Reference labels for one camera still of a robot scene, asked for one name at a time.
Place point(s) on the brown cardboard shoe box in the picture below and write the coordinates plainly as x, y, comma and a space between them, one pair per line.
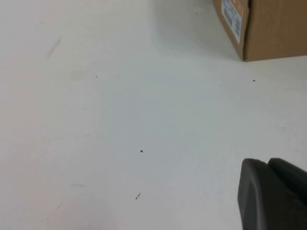
273, 31

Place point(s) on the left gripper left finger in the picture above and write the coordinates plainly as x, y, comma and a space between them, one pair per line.
254, 196

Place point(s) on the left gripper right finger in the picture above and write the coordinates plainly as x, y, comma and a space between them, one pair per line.
292, 182

